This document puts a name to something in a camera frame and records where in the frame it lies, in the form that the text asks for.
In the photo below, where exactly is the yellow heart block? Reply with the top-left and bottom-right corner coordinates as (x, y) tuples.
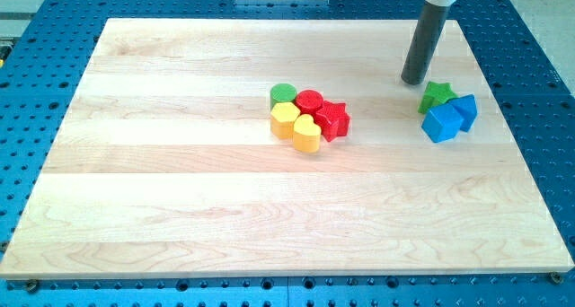
(293, 114), (322, 153)

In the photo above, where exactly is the yellow hexagon block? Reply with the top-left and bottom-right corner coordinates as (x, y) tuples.
(270, 102), (301, 139)

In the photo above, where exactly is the red cylinder block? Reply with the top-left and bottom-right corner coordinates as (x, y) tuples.
(295, 90), (323, 116)

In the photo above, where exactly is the red star block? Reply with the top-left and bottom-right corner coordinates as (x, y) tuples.
(314, 101), (350, 142)

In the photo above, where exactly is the green cylinder block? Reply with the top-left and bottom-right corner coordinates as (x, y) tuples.
(270, 83), (297, 109)

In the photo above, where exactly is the light wooden board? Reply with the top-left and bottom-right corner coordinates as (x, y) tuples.
(1, 18), (573, 280)

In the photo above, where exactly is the green star block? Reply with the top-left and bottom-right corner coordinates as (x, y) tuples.
(418, 81), (458, 114)

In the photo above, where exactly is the blue cube block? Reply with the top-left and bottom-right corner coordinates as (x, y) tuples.
(421, 103), (464, 143)

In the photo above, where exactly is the blue pentagon block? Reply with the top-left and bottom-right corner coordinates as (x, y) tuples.
(448, 94), (478, 132)

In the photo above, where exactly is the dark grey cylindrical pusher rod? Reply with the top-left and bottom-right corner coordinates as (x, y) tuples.
(401, 0), (456, 85)

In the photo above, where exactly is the left board clamp screw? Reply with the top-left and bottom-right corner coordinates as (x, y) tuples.
(23, 279), (40, 294)

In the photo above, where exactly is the board clamp screw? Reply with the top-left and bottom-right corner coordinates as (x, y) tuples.
(549, 272), (563, 285)
(23, 279), (40, 294)

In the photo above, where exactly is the right board clamp screw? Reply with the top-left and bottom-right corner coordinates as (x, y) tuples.
(549, 272), (563, 285)

